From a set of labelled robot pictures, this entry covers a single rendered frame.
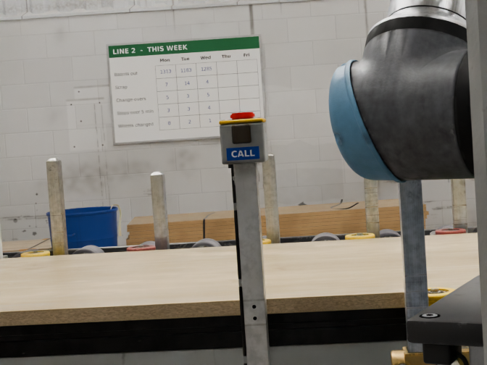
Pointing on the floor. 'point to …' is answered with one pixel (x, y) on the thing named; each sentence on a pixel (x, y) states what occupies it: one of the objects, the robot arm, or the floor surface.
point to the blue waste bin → (91, 227)
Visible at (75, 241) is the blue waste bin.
